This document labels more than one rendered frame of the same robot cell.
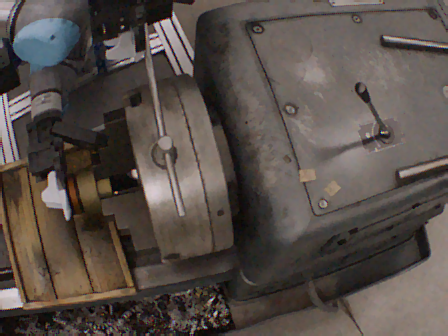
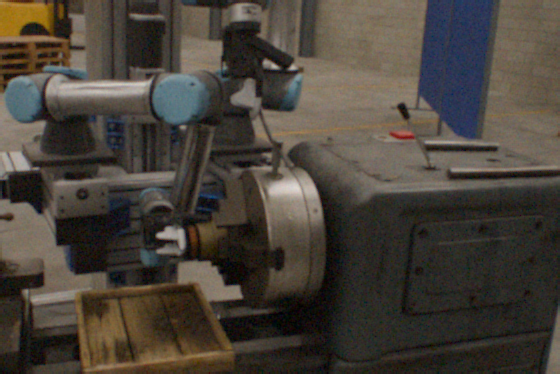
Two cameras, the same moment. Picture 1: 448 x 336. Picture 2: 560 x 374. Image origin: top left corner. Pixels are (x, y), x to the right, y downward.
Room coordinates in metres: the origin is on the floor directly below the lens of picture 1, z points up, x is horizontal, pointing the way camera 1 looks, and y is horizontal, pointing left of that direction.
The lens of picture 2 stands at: (-1.08, -0.09, 1.62)
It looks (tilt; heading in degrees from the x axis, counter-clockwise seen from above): 16 degrees down; 7
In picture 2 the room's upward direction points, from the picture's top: 3 degrees clockwise
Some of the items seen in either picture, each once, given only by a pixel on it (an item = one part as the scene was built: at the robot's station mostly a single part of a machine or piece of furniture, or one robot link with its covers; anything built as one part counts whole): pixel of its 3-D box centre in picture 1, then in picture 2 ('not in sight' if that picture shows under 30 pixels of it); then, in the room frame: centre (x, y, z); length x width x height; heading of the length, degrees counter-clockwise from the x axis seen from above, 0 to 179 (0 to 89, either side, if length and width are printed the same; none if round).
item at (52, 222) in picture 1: (55, 228); (148, 327); (0.22, 0.34, 0.89); 0.36 x 0.30 x 0.04; 27
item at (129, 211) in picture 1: (137, 228); (248, 251); (0.23, 0.12, 1.09); 0.12 x 0.11 x 0.05; 27
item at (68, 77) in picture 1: (54, 92); (158, 241); (0.50, 0.41, 0.98); 0.11 x 0.08 x 0.11; 171
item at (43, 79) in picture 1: (44, 80); (155, 207); (0.49, 0.41, 1.08); 0.11 x 0.08 x 0.09; 25
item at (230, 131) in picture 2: not in sight; (232, 124); (0.94, 0.31, 1.21); 0.15 x 0.15 x 0.10
